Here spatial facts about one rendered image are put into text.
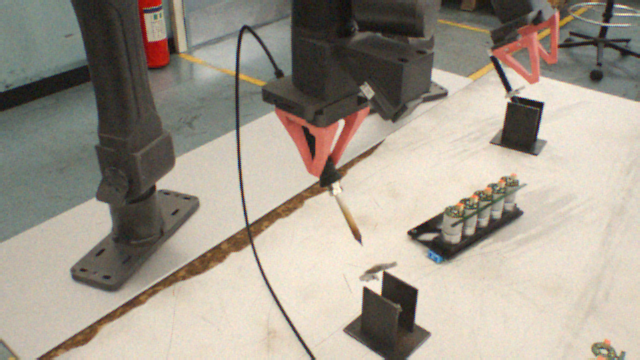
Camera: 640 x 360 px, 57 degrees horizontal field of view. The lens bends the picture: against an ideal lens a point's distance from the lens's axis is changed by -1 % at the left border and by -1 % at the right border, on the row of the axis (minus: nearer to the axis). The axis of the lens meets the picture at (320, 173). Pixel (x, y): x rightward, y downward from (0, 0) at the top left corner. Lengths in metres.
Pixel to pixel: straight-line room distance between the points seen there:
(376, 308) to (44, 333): 0.36
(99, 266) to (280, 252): 0.22
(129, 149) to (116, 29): 0.14
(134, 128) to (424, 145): 0.51
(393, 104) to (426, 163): 0.48
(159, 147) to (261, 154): 0.29
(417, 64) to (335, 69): 0.07
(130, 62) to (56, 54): 2.63
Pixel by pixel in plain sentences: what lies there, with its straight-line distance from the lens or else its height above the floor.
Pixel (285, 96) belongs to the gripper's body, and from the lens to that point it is 0.54.
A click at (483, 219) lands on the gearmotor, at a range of 0.80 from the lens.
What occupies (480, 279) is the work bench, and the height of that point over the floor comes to 0.75.
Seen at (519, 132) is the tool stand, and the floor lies 0.78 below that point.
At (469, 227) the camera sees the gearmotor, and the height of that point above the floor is 0.78.
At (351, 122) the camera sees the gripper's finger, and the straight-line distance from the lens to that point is 0.58.
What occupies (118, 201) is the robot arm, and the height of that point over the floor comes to 0.84.
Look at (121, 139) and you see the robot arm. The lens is 0.70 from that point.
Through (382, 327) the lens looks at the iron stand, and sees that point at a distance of 0.64.
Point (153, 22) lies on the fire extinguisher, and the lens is 3.35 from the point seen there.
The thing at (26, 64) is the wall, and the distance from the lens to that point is 3.25.
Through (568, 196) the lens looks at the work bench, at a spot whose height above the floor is 0.75.
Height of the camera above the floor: 1.24
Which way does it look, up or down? 32 degrees down
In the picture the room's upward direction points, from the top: straight up
